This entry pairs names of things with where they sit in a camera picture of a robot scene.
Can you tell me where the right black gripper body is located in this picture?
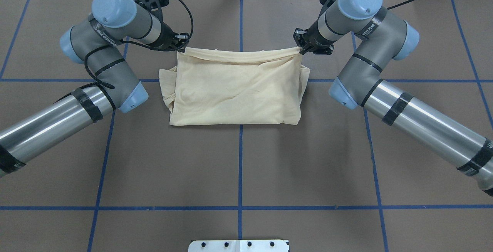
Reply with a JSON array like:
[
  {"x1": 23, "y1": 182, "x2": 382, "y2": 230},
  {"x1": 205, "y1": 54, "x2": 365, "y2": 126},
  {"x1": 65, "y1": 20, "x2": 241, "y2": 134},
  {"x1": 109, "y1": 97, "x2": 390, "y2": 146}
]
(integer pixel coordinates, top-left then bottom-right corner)
[{"x1": 301, "y1": 0, "x2": 337, "y2": 55}]

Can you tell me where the yellow long sleeve shirt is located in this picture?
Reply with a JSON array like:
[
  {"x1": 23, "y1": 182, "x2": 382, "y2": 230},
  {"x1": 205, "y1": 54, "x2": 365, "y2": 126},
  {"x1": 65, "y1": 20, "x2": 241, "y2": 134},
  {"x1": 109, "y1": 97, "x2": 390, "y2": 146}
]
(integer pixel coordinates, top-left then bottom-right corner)
[{"x1": 159, "y1": 48, "x2": 310, "y2": 127}]

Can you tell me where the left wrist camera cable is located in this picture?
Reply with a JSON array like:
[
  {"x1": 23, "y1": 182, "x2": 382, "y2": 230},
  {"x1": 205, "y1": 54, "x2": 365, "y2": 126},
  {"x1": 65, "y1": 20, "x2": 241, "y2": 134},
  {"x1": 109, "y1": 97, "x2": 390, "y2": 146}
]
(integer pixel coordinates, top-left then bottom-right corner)
[{"x1": 84, "y1": 0, "x2": 194, "y2": 89}]

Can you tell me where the white camera mast pedestal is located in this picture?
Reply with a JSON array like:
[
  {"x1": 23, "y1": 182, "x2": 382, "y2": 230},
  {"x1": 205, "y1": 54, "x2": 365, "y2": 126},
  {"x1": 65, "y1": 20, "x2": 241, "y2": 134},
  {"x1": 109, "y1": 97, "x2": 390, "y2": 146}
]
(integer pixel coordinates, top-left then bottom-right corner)
[{"x1": 188, "y1": 239, "x2": 290, "y2": 252}]

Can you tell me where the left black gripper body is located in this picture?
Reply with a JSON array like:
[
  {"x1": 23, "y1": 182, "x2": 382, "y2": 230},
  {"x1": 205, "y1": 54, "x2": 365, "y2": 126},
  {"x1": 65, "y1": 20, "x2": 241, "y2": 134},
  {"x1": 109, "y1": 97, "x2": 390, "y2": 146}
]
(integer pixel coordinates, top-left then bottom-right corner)
[{"x1": 134, "y1": 0, "x2": 181, "y2": 51}]

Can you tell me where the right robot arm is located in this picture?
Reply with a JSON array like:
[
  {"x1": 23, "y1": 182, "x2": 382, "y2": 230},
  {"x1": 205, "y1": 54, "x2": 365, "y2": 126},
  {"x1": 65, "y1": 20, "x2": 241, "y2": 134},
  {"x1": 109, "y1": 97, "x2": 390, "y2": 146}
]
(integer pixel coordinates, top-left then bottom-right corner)
[{"x1": 293, "y1": 0, "x2": 492, "y2": 196}]

